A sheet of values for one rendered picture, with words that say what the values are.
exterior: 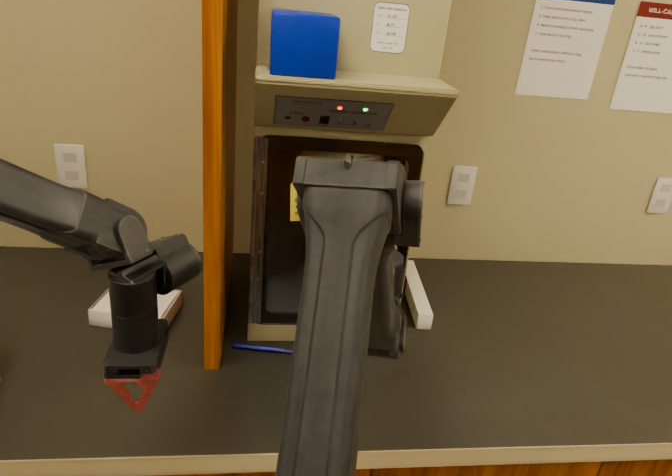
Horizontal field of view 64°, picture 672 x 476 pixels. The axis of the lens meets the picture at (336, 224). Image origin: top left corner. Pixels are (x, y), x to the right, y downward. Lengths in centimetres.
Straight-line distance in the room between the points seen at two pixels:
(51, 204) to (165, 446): 48
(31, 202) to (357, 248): 39
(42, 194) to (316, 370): 40
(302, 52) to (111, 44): 68
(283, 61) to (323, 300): 54
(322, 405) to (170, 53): 115
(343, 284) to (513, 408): 81
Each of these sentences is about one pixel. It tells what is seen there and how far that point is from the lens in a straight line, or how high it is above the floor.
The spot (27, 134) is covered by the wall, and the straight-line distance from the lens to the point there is 154.
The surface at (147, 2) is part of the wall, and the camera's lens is 140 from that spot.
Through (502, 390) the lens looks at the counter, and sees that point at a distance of 117.
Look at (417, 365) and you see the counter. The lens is 117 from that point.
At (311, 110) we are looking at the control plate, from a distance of 90.
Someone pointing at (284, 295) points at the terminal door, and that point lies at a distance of 110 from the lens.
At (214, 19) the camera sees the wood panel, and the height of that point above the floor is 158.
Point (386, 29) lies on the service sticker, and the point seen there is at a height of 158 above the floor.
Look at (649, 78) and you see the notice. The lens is 173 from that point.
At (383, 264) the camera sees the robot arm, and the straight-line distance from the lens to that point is 53.
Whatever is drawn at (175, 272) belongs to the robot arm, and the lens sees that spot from 74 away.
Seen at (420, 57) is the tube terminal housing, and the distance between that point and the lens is 99.
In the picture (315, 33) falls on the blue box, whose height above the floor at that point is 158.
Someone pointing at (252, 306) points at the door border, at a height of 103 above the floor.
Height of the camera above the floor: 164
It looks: 24 degrees down
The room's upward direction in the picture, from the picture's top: 6 degrees clockwise
